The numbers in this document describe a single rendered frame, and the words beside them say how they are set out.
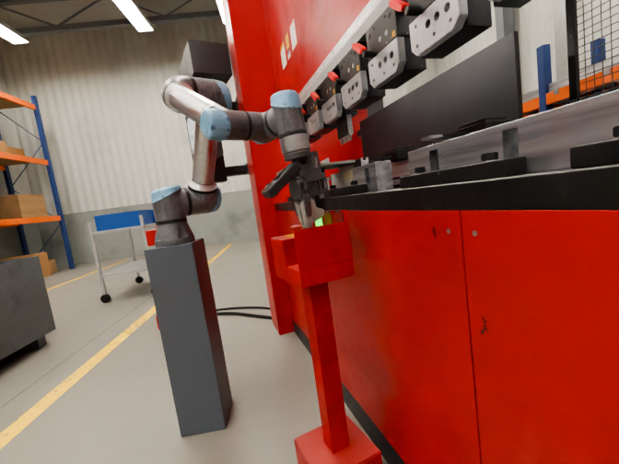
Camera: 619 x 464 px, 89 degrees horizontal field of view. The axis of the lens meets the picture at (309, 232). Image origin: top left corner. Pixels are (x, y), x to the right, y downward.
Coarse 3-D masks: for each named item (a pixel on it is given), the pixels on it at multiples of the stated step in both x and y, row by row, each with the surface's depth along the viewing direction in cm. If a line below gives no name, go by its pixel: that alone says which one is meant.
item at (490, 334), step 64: (384, 256) 81; (448, 256) 59; (512, 256) 46; (576, 256) 38; (384, 320) 87; (448, 320) 62; (512, 320) 48; (576, 320) 39; (384, 384) 94; (448, 384) 65; (512, 384) 50; (576, 384) 40; (384, 448) 102; (448, 448) 69; (512, 448) 52; (576, 448) 42
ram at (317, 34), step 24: (264, 0) 186; (288, 0) 148; (312, 0) 123; (336, 0) 105; (360, 0) 92; (384, 0) 81; (288, 24) 154; (312, 24) 127; (336, 24) 108; (288, 48) 159; (312, 48) 131; (288, 72) 166; (312, 72) 135
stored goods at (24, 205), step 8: (0, 200) 634; (8, 200) 635; (16, 200) 635; (24, 200) 649; (32, 200) 670; (40, 200) 689; (0, 208) 636; (8, 208) 636; (16, 208) 637; (24, 208) 646; (32, 208) 667; (40, 208) 686; (0, 216) 637; (8, 216) 638; (16, 216) 639; (24, 216) 643; (32, 216) 664; (40, 216) 683
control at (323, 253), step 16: (336, 224) 82; (272, 240) 94; (288, 240) 87; (304, 240) 79; (320, 240) 81; (336, 240) 83; (288, 256) 87; (304, 256) 79; (320, 256) 81; (336, 256) 83; (352, 256) 85; (288, 272) 86; (304, 272) 79; (320, 272) 81; (336, 272) 83; (352, 272) 85
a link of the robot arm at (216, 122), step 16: (176, 80) 98; (176, 96) 93; (192, 96) 88; (176, 112) 101; (192, 112) 86; (208, 112) 75; (224, 112) 76; (240, 112) 80; (208, 128) 76; (224, 128) 76; (240, 128) 79
